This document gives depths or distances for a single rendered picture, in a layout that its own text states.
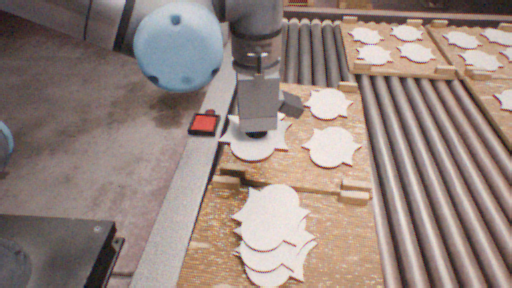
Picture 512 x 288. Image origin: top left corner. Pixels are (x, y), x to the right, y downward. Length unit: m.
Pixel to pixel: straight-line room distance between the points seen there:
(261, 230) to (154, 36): 0.40
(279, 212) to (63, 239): 0.41
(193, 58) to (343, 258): 0.45
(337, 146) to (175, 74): 0.55
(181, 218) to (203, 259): 0.12
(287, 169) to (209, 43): 0.48
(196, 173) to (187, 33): 0.51
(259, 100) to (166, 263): 0.35
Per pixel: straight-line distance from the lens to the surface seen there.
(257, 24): 0.42
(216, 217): 0.63
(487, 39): 1.56
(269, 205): 0.59
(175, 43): 0.26
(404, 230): 0.69
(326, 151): 0.74
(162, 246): 0.64
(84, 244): 0.66
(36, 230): 0.73
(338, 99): 0.92
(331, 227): 0.63
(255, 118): 0.49
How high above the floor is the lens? 1.46
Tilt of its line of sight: 44 degrees down
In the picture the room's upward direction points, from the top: straight up
